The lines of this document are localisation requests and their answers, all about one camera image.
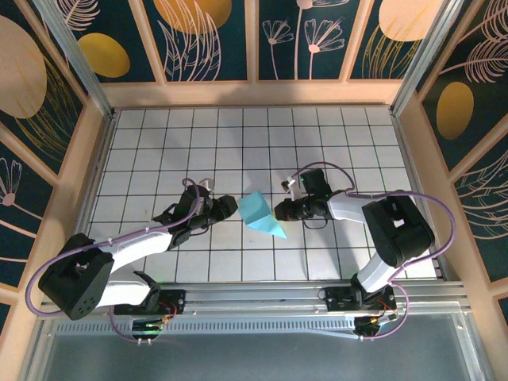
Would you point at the light blue paper sheet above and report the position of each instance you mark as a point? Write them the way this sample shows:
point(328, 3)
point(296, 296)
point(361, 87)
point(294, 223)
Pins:
point(258, 212)

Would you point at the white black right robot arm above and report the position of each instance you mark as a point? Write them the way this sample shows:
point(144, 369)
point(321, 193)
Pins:
point(377, 270)

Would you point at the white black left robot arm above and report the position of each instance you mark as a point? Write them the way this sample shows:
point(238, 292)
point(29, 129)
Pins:
point(119, 289)

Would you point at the white grid mat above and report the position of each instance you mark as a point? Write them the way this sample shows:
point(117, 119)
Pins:
point(278, 131)

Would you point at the small controller board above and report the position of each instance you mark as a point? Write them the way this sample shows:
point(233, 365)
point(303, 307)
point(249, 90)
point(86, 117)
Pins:
point(373, 322)
point(148, 326)

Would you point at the grey frosted panel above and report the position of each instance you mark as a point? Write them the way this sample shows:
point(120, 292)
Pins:
point(254, 357)

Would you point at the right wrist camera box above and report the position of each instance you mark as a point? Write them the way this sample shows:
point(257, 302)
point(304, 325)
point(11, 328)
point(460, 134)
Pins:
point(291, 188)

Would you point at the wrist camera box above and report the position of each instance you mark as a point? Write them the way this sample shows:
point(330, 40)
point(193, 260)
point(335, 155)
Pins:
point(291, 188)
point(206, 183)

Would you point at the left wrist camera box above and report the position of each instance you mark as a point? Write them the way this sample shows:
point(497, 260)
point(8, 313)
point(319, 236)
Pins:
point(206, 183)

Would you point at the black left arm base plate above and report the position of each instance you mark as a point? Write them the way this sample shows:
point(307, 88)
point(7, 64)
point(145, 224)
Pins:
point(176, 297)

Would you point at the aluminium mounting rail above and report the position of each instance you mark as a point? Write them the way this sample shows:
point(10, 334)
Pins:
point(254, 301)

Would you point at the aluminium side rail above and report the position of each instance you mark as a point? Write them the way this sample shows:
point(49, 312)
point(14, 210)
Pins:
point(406, 155)
point(91, 198)

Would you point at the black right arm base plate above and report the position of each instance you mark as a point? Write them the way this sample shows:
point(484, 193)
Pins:
point(337, 302)

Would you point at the aluminium corner post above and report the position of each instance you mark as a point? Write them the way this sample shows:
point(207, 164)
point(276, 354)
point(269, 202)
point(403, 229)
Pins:
point(422, 55)
point(73, 55)

